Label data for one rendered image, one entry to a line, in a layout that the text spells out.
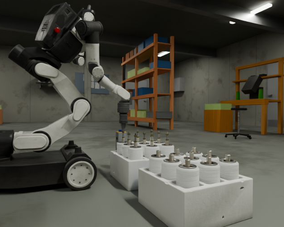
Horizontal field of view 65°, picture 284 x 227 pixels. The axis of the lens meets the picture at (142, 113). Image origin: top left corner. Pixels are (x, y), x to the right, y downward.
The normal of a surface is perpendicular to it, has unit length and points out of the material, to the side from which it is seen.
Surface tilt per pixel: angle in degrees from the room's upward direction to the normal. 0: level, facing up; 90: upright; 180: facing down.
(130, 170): 90
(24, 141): 90
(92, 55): 109
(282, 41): 90
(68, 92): 90
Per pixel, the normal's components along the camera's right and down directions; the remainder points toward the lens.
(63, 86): 0.57, 0.37
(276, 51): -0.91, 0.00
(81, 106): 0.42, 0.01
